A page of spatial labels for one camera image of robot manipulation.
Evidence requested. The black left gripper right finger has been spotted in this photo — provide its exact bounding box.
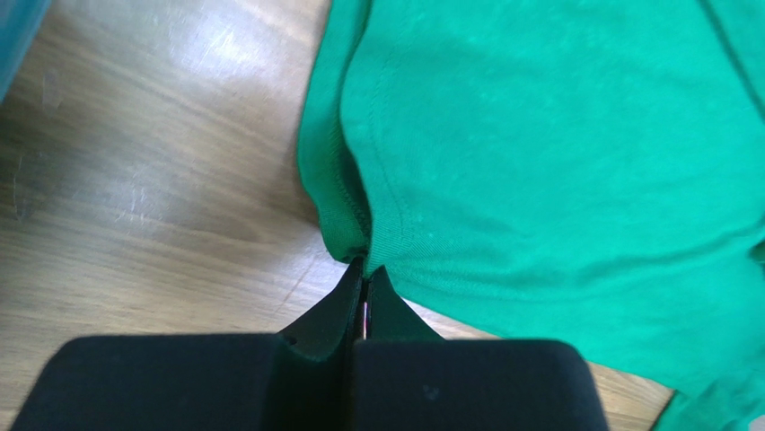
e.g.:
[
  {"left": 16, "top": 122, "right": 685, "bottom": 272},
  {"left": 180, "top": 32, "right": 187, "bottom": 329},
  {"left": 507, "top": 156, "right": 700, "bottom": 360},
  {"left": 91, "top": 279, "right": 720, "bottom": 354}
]
[{"left": 352, "top": 269, "right": 608, "bottom": 430}]

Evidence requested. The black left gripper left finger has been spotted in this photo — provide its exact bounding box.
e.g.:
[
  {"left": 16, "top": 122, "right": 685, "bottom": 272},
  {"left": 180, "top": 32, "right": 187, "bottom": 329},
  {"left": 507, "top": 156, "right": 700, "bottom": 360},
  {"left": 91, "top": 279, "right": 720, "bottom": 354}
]
[{"left": 13, "top": 260, "right": 364, "bottom": 430}]

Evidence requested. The green t-shirt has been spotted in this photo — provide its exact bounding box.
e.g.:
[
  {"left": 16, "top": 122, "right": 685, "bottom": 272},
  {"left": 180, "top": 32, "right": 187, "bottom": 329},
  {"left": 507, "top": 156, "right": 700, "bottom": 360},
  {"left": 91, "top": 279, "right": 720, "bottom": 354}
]
[{"left": 297, "top": 1, "right": 764, "bottom": 430}]

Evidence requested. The clear blue plastic bin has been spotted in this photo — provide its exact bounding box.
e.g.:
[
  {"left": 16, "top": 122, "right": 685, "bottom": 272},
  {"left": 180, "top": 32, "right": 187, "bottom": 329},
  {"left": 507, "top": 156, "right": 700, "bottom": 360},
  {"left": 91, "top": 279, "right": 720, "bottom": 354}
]
[{"left": 1, "top": 0, "right": 51, "bottom": 101}]

